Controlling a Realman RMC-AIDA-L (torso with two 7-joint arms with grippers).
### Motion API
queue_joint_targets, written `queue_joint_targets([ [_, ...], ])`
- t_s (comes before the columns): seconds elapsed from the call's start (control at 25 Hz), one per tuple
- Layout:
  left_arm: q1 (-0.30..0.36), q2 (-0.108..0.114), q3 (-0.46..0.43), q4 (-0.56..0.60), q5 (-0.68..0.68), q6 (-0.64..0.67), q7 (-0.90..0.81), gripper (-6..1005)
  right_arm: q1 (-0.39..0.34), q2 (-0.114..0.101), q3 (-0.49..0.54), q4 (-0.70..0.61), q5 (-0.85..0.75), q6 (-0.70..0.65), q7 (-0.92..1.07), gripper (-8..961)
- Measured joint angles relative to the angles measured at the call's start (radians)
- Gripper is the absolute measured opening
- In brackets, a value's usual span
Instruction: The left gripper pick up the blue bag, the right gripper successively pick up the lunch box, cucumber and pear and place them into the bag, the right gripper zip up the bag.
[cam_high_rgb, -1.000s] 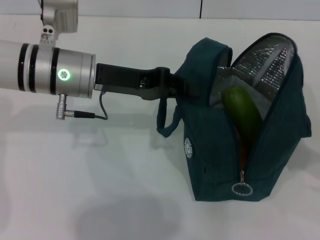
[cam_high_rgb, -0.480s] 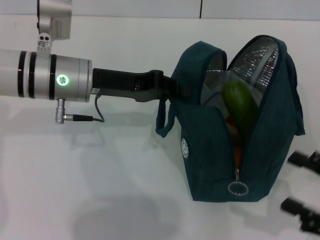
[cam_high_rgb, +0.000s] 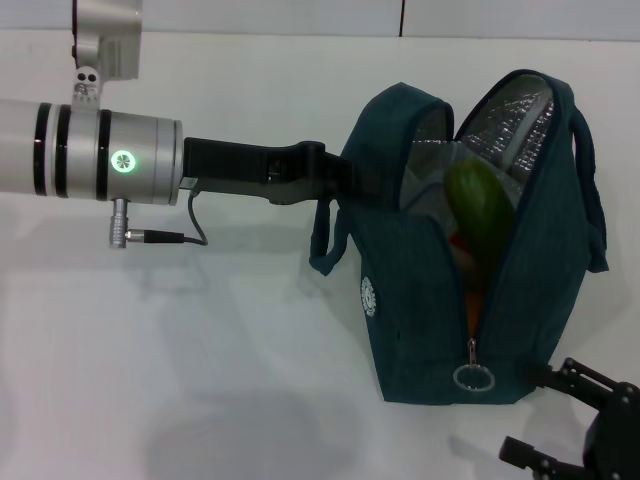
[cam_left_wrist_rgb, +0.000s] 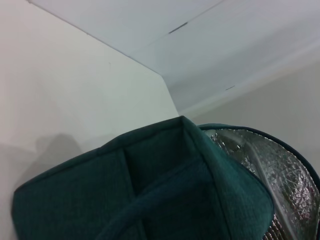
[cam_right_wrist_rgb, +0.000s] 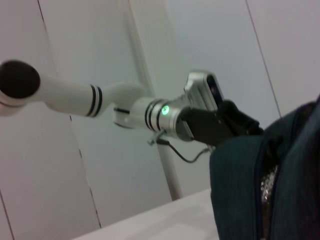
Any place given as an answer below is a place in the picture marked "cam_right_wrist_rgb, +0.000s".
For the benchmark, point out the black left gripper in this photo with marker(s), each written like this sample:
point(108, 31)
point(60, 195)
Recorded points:
point(207, 125)

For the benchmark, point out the dark teal insulated lunch bag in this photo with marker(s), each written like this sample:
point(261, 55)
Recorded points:
point(250, 187)

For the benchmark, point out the white and silver left arm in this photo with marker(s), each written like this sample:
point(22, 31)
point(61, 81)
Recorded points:
point(70, 97)

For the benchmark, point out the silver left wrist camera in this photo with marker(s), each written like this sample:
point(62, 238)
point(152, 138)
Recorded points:
point(207, 90)

